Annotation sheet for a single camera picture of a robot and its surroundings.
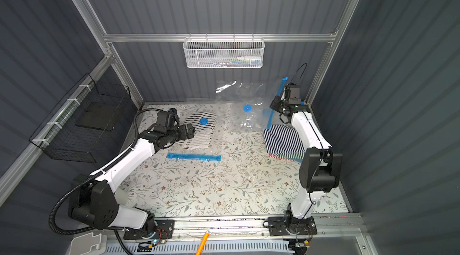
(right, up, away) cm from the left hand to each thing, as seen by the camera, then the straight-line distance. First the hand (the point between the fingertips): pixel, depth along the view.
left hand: (188, 131), depth 85 cm
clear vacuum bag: (+11, -13, +12) cm, 20 cm away
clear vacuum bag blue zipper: (+31, +16, +23) cm, 42 cm away
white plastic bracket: (-32, -40, -21) cm, 55 cm away
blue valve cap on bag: (+30, +13, +23) cm, 40 cm away
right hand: (+44, +15, +4) cm, 46 cm away
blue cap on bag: (+3, +5, +23) cm, 24 cm away
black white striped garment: (+3, -4, +18) cm, 19 cm away
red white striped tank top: (+43, -14, +10) cm, 46 cm away
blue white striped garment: (+49, -6, +9) cm, 50 cm away
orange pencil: (+10, -44, -15) cm, 47 cm away
